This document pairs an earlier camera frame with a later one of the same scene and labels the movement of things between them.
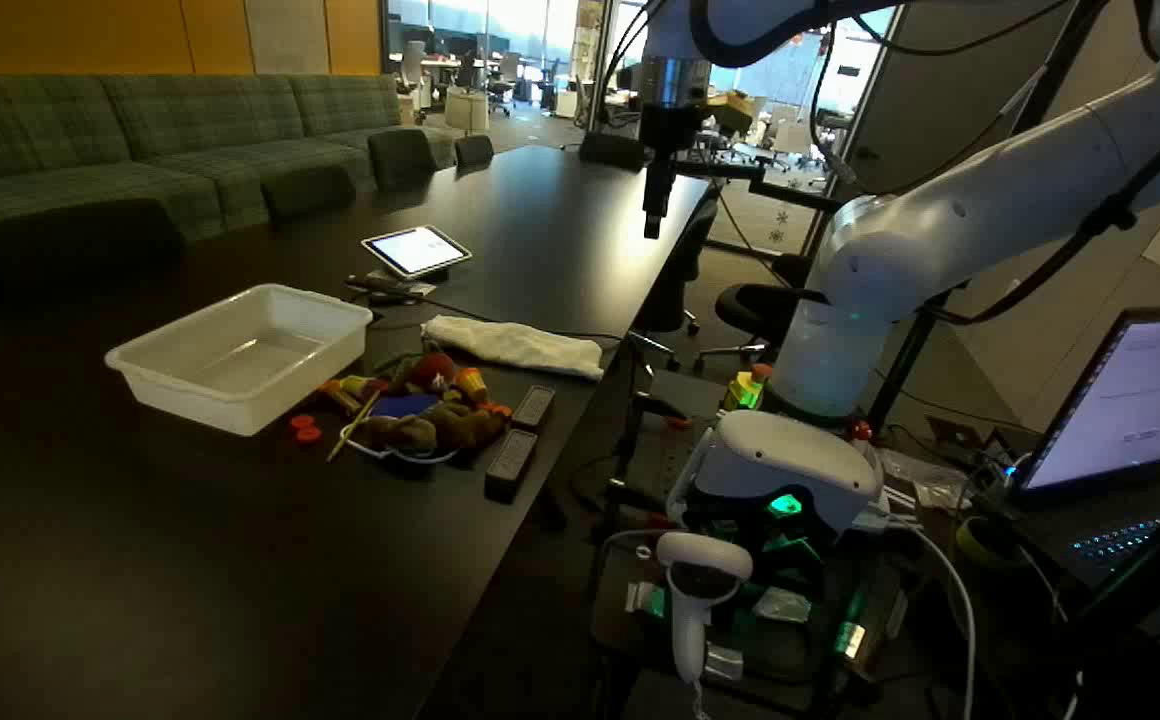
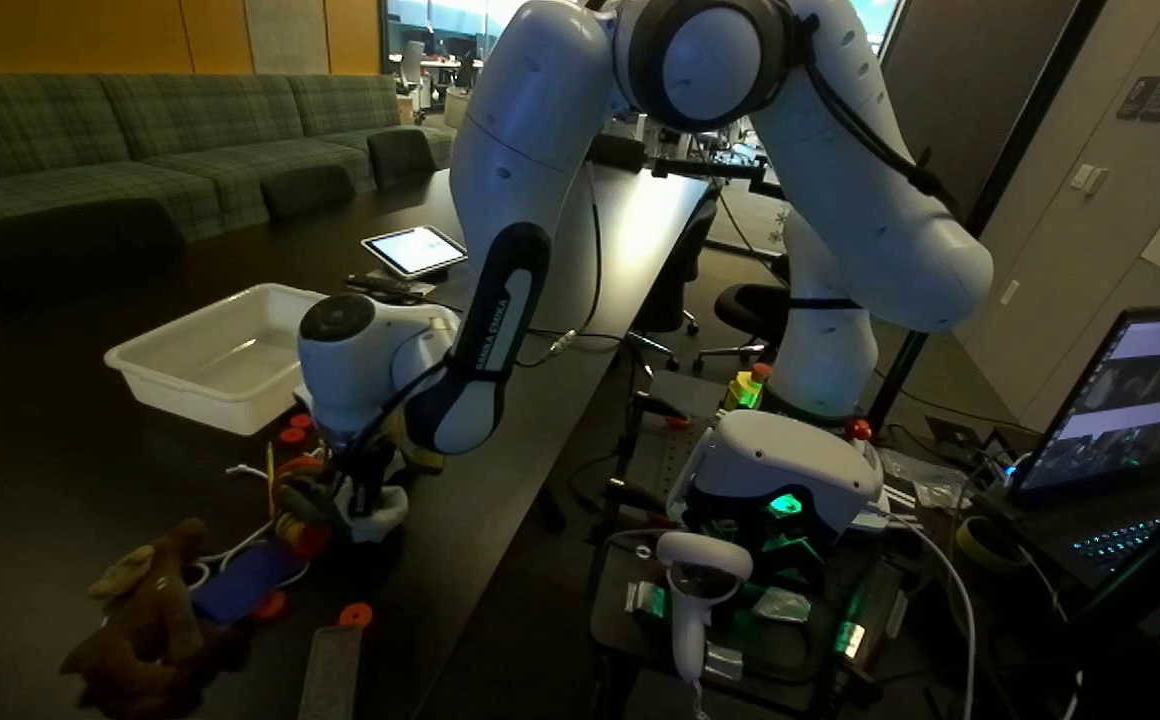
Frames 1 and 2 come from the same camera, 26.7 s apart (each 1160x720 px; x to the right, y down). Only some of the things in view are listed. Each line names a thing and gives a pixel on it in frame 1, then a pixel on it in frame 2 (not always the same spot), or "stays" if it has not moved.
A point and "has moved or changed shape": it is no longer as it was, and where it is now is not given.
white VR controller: (700, 571) stays
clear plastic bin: (246, 355) stays
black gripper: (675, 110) to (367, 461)
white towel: (523, 344) to (374, 527)
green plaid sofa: (78, 184) stays
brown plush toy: (463, 402) has moved or changed shape
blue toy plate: (404, 407) has moved or changed shape
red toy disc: (306, 430) to (357, 615)
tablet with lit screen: (419, 251) stays
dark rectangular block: (506, 461) to (333, 673)
